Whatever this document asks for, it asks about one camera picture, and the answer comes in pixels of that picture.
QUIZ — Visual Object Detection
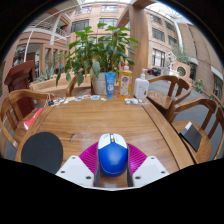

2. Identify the white statue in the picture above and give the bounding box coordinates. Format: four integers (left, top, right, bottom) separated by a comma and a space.
166, 51, 178, 69

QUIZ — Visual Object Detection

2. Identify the dark red wooden lectern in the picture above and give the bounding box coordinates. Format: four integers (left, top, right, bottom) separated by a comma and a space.
3, 59, 37, 118

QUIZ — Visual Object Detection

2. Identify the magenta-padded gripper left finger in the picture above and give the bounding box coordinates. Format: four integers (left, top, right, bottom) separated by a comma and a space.
55, 143, 101, 188

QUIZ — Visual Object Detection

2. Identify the wooden armchair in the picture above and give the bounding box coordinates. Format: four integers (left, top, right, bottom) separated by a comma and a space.
146, 75, 193, 114
0, 89, 54, 151
65, 73, 93, 98
166, 97, 224, 164

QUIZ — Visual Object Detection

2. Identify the spiky green agave plant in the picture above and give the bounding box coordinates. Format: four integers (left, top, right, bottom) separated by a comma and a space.
38, 64, 56, 81

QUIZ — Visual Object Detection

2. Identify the yellow liquid bottle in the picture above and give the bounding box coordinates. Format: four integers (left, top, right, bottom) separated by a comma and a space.
118, 63, 134, 100

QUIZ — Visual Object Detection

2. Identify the black notebook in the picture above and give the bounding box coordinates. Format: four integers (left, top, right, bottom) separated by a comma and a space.
179, 121, 203, 153

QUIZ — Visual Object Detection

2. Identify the small white packet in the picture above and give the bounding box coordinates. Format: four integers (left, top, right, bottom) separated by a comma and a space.
124, 97, 140, 105

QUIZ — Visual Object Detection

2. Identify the black round mouse pad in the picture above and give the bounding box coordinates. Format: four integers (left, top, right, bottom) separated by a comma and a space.
20, 131, 64, 175

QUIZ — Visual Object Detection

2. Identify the blue and white computer mouse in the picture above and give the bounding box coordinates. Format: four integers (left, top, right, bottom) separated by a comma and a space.
97, 133, 129, 178

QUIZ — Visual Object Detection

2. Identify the yellow flower plant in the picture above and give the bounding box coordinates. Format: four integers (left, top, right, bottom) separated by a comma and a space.
194, 78, 204, 93

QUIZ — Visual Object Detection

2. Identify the white pump bottle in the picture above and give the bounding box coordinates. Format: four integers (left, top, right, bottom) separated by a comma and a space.
133, 69, 150, 100

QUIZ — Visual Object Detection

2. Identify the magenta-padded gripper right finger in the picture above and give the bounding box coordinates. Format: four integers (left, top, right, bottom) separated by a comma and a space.
126, 143, 170, 188

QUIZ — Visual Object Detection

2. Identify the blue squeeze tube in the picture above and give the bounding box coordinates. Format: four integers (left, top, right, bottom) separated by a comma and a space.
104, 71, 117, 100

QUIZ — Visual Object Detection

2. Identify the red shopping bag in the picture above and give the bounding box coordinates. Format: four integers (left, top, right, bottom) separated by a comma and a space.
23, 107, 44, 130

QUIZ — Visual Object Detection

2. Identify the green potted plant white pot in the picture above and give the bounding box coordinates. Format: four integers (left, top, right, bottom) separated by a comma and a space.
55, 22, 139, 96

